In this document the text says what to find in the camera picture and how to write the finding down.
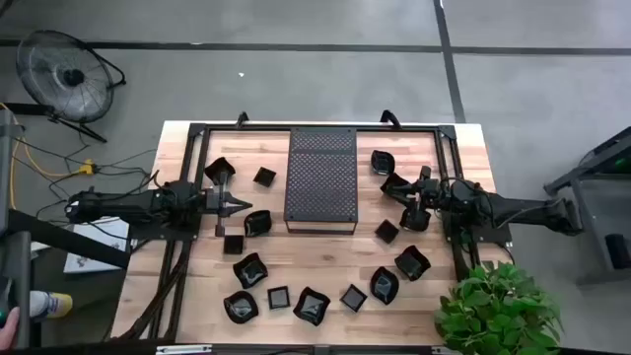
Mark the green leafy potted plant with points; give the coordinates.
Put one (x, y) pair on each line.
(493, 310)

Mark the white printed box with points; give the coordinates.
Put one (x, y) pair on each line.
(116, 233)

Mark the white yellow spray bottle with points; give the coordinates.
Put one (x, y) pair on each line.
(51, 305)

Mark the person's hand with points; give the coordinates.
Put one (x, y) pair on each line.
(7, 335)

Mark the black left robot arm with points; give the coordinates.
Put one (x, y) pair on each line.
(123, 207)

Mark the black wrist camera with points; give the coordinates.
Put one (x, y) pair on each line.
(213, 200)
(431, 192)

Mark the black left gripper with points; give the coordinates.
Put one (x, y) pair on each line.
(220, 228)

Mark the grey metal stand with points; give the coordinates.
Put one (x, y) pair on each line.
(20, 256)

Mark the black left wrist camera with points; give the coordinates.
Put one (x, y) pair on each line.
(213, 200)

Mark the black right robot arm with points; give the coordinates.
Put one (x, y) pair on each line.
(517, 209)

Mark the silver metal bracket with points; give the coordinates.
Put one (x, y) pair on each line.
(182, 349)

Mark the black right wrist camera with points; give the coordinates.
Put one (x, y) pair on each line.
(431, 192)

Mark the black perforated metal rack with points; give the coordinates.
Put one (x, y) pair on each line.
(320, 197)

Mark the grey metal workbench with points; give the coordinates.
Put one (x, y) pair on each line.
(599, 222)

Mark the black box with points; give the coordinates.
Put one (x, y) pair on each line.
(618, 251)

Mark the yellow power plug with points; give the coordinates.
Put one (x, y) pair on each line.
(88, 168)

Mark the black diagonal beam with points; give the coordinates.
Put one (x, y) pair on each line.
(69, 240)

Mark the black metal floor fan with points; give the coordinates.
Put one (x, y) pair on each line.
(64, 76)

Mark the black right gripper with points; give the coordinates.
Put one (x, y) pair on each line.
(426, 172)

